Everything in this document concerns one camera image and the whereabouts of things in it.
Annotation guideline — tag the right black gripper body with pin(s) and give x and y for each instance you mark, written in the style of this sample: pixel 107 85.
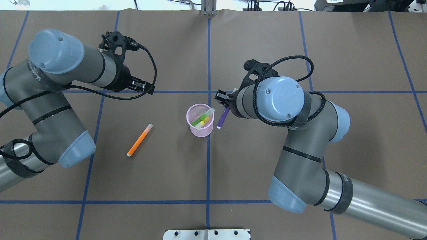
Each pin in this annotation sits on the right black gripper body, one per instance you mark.
pixel 221 96

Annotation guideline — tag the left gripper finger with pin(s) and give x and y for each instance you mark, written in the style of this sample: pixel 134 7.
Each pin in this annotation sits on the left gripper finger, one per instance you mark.
pixel 140 85

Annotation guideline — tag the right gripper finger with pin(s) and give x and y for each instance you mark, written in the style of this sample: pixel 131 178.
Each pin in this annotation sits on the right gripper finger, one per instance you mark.
pixel 222 97

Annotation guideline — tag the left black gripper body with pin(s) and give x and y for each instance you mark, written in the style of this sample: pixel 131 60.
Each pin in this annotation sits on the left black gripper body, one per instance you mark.
pixel 122 78

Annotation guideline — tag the purple marker pen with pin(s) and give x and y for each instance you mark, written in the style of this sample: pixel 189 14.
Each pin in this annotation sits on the purple marker pen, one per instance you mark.
pixel 223 117

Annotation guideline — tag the green marker pen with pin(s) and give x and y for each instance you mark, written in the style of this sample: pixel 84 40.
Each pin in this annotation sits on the green marker pen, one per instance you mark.
pixel 203 116

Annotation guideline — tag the yellow marker pen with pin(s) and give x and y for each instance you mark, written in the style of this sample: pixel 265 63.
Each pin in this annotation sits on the yellow marker pen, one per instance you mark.
pixel 202 123

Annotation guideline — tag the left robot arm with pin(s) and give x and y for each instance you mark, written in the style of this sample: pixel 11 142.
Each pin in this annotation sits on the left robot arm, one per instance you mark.
pixel 55 60

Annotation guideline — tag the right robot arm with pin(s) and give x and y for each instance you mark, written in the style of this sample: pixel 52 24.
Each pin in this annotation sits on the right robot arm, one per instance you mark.
pixel 299 179

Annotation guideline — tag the pink mesh pen holder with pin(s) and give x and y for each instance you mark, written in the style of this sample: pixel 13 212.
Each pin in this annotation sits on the pink mesh pen holder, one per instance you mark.
pixel 193 113

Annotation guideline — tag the orange marker pen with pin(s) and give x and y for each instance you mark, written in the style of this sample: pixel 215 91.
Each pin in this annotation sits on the orange marker pen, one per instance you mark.
pixel 139 140

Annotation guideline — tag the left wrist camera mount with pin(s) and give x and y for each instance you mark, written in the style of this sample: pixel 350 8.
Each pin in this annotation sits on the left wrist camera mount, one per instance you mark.
pixel 115 45

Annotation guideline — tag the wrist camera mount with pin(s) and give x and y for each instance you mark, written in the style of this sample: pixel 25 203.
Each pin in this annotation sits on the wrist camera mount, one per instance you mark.
pixel 115 45
pixel 253 67

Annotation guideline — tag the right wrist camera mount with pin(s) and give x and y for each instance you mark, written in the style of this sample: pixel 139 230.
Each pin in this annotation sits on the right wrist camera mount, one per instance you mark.
pixel 253 67

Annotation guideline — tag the aluminium frame post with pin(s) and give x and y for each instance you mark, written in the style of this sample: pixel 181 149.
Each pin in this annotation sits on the aluminium frame post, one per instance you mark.
pixel 208 7

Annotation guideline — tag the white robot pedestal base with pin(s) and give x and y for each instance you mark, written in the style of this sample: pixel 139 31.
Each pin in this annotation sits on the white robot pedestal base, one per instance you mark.
pixel 208 234

